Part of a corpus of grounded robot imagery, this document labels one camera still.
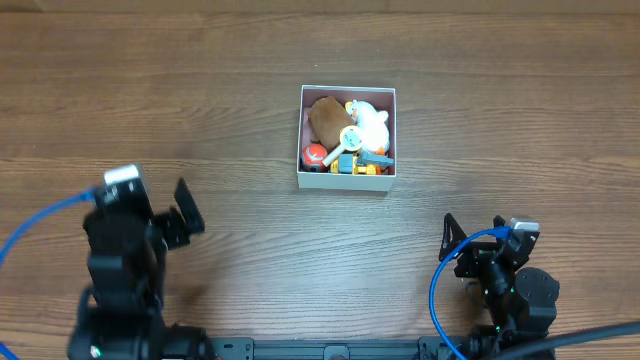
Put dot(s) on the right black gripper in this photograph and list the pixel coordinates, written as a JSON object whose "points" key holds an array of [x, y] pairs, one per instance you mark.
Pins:
{"points": [[476, 256]]}

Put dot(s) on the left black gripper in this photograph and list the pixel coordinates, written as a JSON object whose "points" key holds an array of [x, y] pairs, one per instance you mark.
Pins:
{"points": [[163, 226]]}

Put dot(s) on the yellow toy crane truck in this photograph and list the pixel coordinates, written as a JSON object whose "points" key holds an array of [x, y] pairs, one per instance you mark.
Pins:
{"points": [[361, 164]]}

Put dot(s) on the white plush duck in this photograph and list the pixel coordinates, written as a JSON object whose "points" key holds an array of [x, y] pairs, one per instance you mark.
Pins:
{"points": [[372, 124]]}

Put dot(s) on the red ball toy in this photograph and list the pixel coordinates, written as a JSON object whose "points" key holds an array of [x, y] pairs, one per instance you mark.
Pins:
{"points": [[312, 156]]}

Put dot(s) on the wooden rattle drum toy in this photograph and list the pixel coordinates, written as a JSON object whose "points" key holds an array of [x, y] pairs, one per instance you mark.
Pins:
{"points": [[350, 139]]}

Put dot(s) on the brown plush toy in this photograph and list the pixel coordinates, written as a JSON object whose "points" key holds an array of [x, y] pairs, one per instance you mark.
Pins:
{"points": [[327, 118]]}

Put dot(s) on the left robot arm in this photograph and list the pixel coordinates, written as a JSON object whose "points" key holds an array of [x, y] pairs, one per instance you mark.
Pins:
{"points": [[120, 315]]}

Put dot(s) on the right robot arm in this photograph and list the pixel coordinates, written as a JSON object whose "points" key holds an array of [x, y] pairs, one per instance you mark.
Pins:
{"points": [[521, 300]]}

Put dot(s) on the white box with pink interior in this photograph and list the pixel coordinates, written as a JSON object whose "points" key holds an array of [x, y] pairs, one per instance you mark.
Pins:
{"points": [[381, 99]]}

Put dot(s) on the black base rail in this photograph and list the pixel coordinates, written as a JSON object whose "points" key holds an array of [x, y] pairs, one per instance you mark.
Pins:
{"points": [[244, 348]]}

